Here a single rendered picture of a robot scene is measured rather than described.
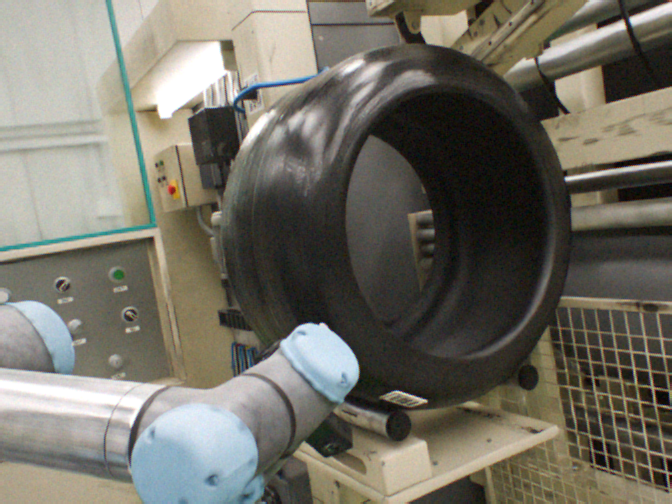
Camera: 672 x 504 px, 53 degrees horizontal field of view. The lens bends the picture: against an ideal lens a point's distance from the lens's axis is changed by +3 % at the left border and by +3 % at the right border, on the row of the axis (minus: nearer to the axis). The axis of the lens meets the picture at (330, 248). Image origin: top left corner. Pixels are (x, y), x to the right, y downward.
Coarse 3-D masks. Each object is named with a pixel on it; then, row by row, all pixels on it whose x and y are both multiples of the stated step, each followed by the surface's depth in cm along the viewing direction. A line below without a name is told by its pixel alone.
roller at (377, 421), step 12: (348, 396) 113; (336, 408) 114; (348, 408) 111; (360, 408) 108; (372, 408) 106; (384, 408) 104; (348, 420) 111; (360, 420) 107; (372, 420) 104; (384, 420) 101; (396, 420) 101; (408, 420) 102; (384, 432) 101; (396, 432) 101; (408, 432) 102
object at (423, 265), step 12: (408, 216) 164; (420, 216) 163; (420, 228) 165; (432, 228) 159; (420, 240) 164; (432, 240) 167; (420, 252) 165; (432, 252) 161; (420, 264) 165; (420, 276) 165; (420, 288) 165
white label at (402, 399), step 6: (384, 396) 98; (390, 396) 98; (396, 396) 98; (402, 396) 97; (408, 396) 97; (396, 402) 100; (402, 402) 100; (408, 402) 99; (414, 402) 99; (420, 402) 99; (426, 402) 99
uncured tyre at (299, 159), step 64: (384, 64) 98; (448, 64) 103; (256, 128) 109; (320, 128) 93; (384, 128) 131; (448, 128) 133; (512, 128) 110; (256, 192) 97; (320, 192) 91; (448, 192) 138; (512, 192) 129; (256, 256) 97; (320, 256) 91; (448, 256) 138; (512, 256) 130; (256, 320) 106; (320, 320) 93; (448, 320) 135; (512, 320) 111; (384, 384) 97; (448, 384) 101
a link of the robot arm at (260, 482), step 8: (272, 464) 61; (280, 464) 62; (264, 472) 61; (272, 472) 62; (256, 480) 60; (264, 480) 62; (248, 488) 59; (256, 488) 60; (240, 496) 59; (248, 496) 59; (256, 496) 60
